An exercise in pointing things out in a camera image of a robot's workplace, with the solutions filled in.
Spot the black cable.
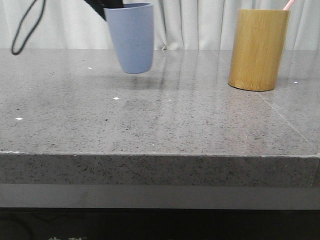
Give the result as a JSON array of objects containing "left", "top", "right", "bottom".
[{"left": 10, "top": 0, "right": 48, "bottom": 56}]

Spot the bamboo chopstick holder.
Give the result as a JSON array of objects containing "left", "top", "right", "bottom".
[{"left": 228, "top": 9, "right": 290, "bottom": 92}]

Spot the blue plastic cup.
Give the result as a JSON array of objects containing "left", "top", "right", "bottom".
[{"left": 104, "top": 2, "right": 154, "bottom": 74}]

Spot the white curtain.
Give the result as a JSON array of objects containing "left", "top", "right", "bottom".
[{"left": 0, "top": 0, "right": 320, "bottom": 50}]

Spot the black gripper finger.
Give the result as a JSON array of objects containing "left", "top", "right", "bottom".
[{"left": 84, "top": 0, "right": 124, "bottom": 21}]

